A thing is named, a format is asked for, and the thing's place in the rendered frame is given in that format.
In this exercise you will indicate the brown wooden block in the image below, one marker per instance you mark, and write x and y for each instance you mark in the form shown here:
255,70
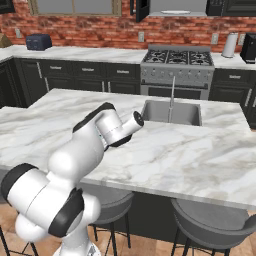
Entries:
3,41

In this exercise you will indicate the grey wall socket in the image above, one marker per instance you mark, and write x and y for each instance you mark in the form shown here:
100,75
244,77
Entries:
215,38
17,33
141,36
241,39

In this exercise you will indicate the window with wooden frame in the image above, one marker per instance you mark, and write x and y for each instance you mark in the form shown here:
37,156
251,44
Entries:
75,6

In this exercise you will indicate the black wall cupboard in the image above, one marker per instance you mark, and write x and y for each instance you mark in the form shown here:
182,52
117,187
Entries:
230,6
6,5
141,9

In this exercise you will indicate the black coffee machine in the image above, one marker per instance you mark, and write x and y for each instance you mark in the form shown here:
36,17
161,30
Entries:
249,48

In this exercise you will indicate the dark kitchen island base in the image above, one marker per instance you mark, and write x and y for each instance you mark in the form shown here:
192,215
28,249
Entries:
151,215

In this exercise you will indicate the short black base cupboard run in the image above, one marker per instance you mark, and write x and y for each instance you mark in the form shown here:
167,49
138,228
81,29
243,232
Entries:
233,85

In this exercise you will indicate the long black base cupboard run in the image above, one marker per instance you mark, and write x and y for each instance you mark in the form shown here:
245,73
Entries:
76,76

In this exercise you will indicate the grey bar stool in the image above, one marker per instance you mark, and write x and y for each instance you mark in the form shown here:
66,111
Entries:
210,228
111,206

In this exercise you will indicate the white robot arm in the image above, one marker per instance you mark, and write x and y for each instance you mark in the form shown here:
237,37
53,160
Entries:
70,160

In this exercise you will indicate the steel gas range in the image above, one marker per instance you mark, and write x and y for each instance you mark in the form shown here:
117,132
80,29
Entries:
177,75

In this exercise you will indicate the white paper towel roll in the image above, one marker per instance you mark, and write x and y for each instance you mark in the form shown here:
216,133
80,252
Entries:
230,45

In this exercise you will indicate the steel tap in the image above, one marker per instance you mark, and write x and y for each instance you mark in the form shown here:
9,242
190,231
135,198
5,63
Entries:
172,98

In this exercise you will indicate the dark blue toaster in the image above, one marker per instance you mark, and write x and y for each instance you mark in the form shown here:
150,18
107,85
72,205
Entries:
38,42

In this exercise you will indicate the grey range hood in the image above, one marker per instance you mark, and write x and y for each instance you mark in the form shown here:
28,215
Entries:
176,7

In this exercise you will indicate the steel sink basin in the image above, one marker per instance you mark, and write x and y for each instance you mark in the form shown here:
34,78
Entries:
181,113

